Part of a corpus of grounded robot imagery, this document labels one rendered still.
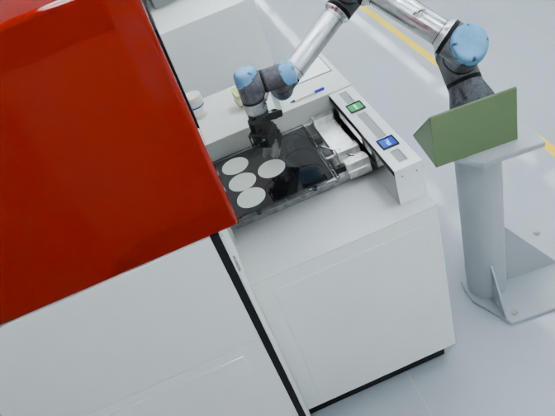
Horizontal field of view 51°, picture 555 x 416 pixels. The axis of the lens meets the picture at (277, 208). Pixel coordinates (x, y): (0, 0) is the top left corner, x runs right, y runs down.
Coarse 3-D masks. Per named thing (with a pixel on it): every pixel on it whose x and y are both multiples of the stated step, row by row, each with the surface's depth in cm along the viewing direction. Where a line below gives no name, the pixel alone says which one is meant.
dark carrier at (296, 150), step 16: (288, 144) 213; (304, 144) 210; (224, 160) 216; (256, 160) 211; (288, 160) 206; (304, 160) 203; (320, 160) 200; (224, 176) 209; (256, 176) 204; (288, 176) 199; (304, 176) 197; (320, 176) 194; (240, 192) 199; (272, 192) 195; (288, 192) 192; (240, 208) 193; (256, 208) 191
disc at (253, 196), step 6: (246, 192) 198; (252, 192) 198; (258, 192) 197; (264, 192) 196; (240, 198) 197; (246, 198) 196; (252, 198) 195; (258, 198) 194; (240, 204) 195; (246, 204) 194; (252, 204) 193; (258, 204) 192
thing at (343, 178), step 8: (344, 176) 199; (360, 176) 201; (328, 184) 199; (336, 184) 200; (312, 192) 199; (320, 192) 200; (296, 200) 199; (304, 200) 200; (272, 208) 198; (280, 208) 199; (256, 216) 198; (264, 216) 199; (240, 224) 198; (248, 224) 198
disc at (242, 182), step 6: (240, 174) 207; (246, 174) 206; (252, 174) 205; (234, 180) 206; (240, 180) 205; (246, 180) 204; (252, 180) 203; (234, 186) 203; (240, 186) 202; (246, 186) 201
